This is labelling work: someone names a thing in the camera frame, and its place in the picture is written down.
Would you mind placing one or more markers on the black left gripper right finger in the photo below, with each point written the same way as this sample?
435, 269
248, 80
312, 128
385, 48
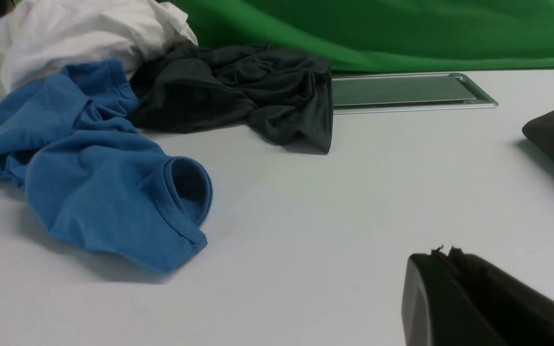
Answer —
519, 314

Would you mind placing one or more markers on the dark teal crumpled shirt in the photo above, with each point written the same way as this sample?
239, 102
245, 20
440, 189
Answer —
283, 94

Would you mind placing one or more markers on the white crumpled shirt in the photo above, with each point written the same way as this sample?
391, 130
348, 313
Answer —
40, 37

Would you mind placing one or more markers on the green backdrop cloth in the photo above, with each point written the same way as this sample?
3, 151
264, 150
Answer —
387, 36

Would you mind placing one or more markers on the blue t-shirt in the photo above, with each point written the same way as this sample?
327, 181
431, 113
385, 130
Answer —
91, 178

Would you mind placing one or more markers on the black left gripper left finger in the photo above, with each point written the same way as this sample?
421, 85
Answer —
436, 311

